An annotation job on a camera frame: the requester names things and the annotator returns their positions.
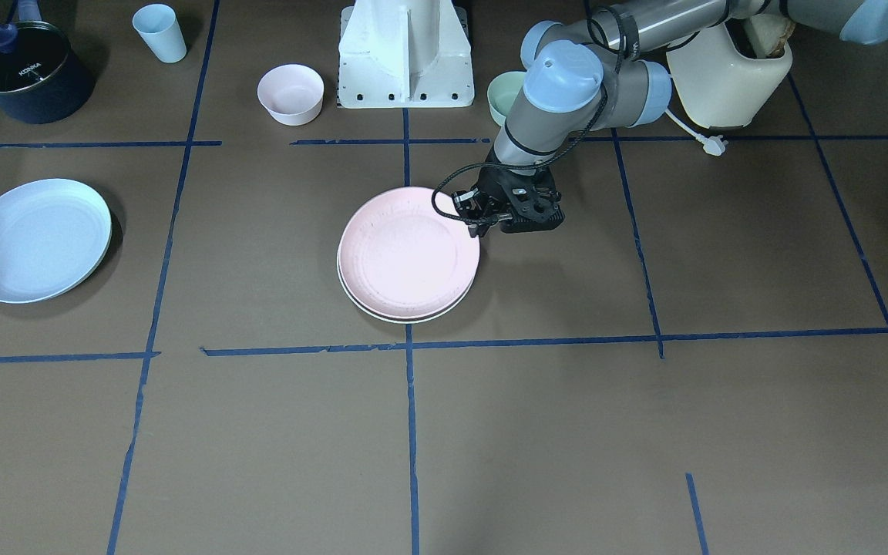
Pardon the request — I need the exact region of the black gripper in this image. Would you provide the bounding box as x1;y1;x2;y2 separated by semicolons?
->
453;164;526;237

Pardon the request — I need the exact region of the pink plate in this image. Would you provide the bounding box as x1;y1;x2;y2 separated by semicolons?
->
336;187;482;314

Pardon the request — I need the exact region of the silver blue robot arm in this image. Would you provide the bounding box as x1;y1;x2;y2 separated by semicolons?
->
452;1;888;238

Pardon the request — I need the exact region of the green bowl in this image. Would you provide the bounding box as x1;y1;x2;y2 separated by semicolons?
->
486;71;526;127

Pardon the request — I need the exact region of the beige plate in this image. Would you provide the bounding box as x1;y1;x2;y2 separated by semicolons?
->
336;266;472;325

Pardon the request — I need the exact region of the pink bowl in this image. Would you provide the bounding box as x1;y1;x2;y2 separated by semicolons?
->
257;64;325;126

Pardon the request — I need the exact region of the cream toaster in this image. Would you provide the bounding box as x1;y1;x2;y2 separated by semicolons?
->
666;14;796;130

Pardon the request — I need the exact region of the light blue cup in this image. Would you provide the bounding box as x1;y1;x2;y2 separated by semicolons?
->
133;3;187;63

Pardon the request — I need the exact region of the light blue plate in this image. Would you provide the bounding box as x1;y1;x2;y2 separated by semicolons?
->
0;178;113;304

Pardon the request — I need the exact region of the dark blue saucepan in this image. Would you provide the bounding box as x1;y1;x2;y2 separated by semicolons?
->
0;1;96;124

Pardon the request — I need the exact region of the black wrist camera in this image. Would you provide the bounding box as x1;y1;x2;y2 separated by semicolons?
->
498;169;565;234

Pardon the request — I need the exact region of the white pedestal column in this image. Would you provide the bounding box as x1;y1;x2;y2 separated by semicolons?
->
336;1;476;109

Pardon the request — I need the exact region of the white toaster plug cable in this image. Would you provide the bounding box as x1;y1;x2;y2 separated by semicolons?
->
664;108;728;157

